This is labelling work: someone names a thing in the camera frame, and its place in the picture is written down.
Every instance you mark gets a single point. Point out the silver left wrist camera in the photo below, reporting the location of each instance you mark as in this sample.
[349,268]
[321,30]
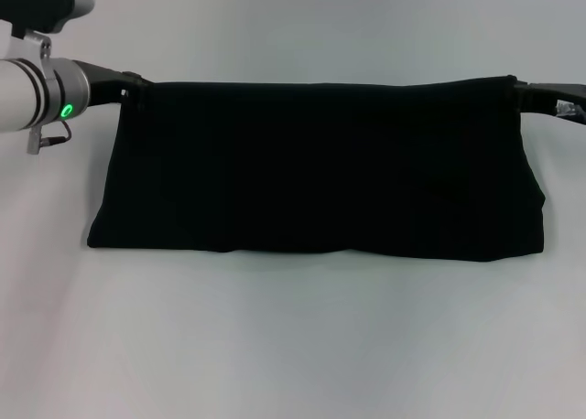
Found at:
[41,7]

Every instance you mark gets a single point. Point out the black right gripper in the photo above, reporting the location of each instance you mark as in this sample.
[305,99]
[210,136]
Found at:
[558,96]

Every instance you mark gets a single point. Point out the black t-shirt white print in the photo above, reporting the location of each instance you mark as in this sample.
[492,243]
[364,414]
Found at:
[320,172]

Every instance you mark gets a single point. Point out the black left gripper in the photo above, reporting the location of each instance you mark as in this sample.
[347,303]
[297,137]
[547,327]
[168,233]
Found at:
[103,87]

